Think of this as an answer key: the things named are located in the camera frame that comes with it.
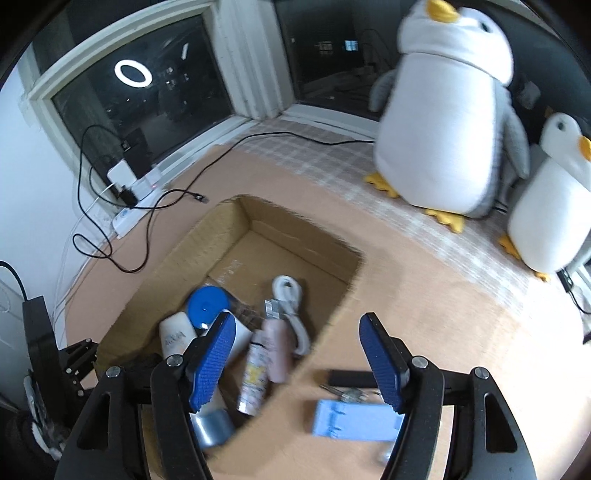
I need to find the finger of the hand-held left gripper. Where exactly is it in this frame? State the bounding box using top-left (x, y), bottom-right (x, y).
top-left (58, 339), bottom-right (99, 368)
top-left (64, 359), bottom-right (96, 387)

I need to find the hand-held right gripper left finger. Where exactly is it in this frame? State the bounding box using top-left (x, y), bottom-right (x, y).
top-left (54, 310), bottom-right (238, 480)

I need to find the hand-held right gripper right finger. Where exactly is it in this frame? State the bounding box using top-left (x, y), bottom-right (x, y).
top-left (359, 312), bottom-right (539, 480)

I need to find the white charger plug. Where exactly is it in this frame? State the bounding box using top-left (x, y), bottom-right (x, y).
top-left (222, 318), bottom-right (254, 365)

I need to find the white patterned lighter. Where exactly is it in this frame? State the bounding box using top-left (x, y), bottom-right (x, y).
top-left (237, 330), bottom-right (271, 415)

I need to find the blue round tape measure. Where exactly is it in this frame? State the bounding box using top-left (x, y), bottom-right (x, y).
top-left (186, 286), bottom-right (230, 329)

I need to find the pink bottle with grey cap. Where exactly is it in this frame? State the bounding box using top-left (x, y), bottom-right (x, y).
top-left (261, 300), bottom-right (293, 384)

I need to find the white cable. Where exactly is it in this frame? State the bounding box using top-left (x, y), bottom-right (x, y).
top-left (271, 275), bottom-right (311, 356)

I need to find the cardboard box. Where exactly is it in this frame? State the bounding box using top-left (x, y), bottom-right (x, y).
top-left (95, 195), bottom-right (365, 480)

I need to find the black stick device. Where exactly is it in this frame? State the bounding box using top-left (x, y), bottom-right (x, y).
top-left (318, 368), bottom-right (377, 387)

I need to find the metal nail clipper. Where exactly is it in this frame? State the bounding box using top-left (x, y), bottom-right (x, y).
top-left (323, 385), bottom-right (384, 402)

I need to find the light blue card box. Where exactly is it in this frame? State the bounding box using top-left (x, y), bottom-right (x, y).
top-left (311, 399), bottom-right (406, 443)

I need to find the white power adapter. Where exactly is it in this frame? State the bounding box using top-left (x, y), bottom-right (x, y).
top-left (107, 160), bottom-right (137, 185)

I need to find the checkered blanket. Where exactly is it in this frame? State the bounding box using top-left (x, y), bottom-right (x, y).
top-left (235, 115), bottom-right (591, 342)

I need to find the small penguin plush toy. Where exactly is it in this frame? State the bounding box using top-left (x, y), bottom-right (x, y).
top-left (499, 112), bottom-right (591, 282)

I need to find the large penguin plush toy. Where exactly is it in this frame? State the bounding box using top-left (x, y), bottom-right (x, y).
top-left (365, 0), bottom-right (531, 234)

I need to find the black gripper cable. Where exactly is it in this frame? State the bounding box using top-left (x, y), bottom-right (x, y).
top-left (0, 261), bottom-right (28, 301)

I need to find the white power strip with cables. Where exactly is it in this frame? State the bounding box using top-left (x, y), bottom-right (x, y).
top-left (71, 124), bottom-right (208, 274)

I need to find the long black cable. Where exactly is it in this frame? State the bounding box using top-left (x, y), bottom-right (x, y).
top-left (164, 131), bottom-right (377, 195)

